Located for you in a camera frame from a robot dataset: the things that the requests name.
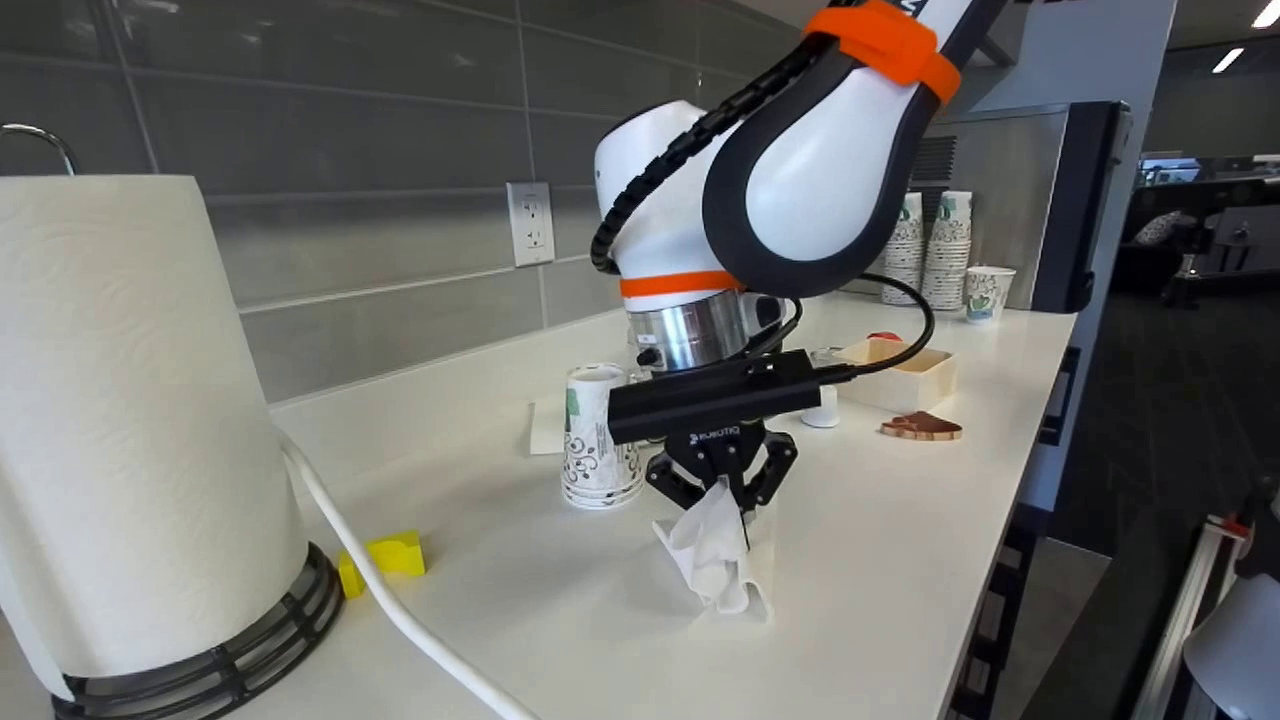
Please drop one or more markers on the small white cap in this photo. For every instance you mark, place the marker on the small white cap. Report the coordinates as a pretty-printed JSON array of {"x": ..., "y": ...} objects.
[{"x": 822, "y": 416}]

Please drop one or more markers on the white paper towel roll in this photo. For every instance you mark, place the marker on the white paper towel roll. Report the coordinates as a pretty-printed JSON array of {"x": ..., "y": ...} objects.
[{"x": 144, "y": 509}]

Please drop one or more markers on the stacked paper cups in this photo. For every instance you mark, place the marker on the stacked paper cups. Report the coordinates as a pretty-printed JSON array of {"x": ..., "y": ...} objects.
[
  {"x": 950, "y": 251},
  {"x": 900, "y": 253}
]

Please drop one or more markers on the single green paper cup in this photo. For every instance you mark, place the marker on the single green paper cup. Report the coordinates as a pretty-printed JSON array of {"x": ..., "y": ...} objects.
[{"x": 987, "y": 289}]

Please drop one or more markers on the black paper towel holder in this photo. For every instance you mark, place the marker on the black paper towel holder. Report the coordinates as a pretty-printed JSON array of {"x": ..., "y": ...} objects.
[{"x": 224, "y": 676}]

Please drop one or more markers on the wooden tray box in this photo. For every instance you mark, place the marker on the wooden tray box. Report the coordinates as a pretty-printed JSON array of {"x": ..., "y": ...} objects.
[{"x": 913, "y": 387}]

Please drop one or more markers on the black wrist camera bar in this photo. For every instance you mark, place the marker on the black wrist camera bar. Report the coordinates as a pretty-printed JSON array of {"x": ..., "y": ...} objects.
[{"x": 714, "y": 399}]

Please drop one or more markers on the left stacked paper cups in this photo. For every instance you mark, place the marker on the left stacked paper cups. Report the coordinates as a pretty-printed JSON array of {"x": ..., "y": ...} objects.
[{"x": 900, "y": 253}]

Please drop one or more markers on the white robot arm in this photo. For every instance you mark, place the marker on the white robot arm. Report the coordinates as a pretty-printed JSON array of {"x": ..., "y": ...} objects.
[{"x": 776, "y": 195}]

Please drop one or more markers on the yellow plastic block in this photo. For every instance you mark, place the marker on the yellow plastic block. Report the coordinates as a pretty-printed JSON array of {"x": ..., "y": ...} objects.
[{"x": 395, "y": 559}]

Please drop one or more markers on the white wall outlet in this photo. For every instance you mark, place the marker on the white wall outlet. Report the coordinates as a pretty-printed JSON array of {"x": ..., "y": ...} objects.
[{"x": 528, "y": 223}]

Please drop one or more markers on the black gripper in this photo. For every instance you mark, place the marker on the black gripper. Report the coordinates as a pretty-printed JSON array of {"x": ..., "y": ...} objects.
[{"x": 748, "y": 459}]

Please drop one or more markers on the white napkin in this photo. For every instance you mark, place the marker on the white napkin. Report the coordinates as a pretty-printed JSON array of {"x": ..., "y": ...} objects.
[
  {"x": 721, "y": 559},
  {"x": 547, "y": 426}
]

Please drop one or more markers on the brown snack piece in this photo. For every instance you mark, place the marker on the brown snack piece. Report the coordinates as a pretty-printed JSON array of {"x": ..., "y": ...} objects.
[{"x": 920, "y": 426}]

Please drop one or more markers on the patterned paper cup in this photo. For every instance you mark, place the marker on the patterned paper cup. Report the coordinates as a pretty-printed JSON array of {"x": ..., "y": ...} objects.
[{"x": 595, "y": 473}]

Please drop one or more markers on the right stacked paper cups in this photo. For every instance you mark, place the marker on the right stacked paper cups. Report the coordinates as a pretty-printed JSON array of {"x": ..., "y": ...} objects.
[{"x": 950, "y": 251}]

